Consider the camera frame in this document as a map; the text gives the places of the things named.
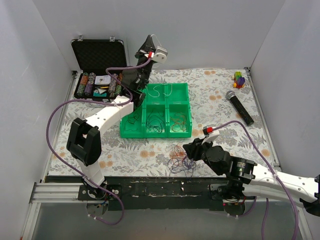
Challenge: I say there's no coloured cable pile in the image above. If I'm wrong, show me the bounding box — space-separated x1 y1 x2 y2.
166 142 197 178

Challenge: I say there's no orange cable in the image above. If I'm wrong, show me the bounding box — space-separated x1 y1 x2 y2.
169 112 188 133

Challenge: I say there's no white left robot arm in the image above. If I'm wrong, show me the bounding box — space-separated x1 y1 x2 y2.
66 35 157 200

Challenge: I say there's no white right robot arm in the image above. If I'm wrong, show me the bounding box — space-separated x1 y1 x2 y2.
182 125 320 216

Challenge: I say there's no green compartment tray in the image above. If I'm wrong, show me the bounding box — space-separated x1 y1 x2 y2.
119 83 192 139

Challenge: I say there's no floral patterned table mat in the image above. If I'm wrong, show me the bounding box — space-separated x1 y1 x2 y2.
44 68 278 178

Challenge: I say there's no black microphone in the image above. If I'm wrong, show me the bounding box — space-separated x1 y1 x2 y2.
226 90 255 126

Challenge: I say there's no colourful toy block figure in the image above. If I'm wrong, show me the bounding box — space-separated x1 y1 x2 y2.
231 71 246 89

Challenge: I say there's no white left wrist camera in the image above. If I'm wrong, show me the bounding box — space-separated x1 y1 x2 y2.
147 46 168 64

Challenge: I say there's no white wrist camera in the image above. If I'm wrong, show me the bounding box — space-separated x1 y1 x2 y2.
147 46 168 64
202 126 220 145

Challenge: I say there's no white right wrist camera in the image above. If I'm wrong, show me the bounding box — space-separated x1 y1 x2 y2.
202 126 220 145

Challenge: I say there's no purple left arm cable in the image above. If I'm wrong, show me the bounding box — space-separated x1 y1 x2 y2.
45 56 152 226

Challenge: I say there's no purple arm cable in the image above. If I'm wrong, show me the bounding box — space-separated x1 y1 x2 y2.
213 120 300 240
45 56 152 226

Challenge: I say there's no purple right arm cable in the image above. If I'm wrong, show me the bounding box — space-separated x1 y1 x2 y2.
213 120 300 240

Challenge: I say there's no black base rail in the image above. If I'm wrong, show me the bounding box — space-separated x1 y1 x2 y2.
77 176 251 211

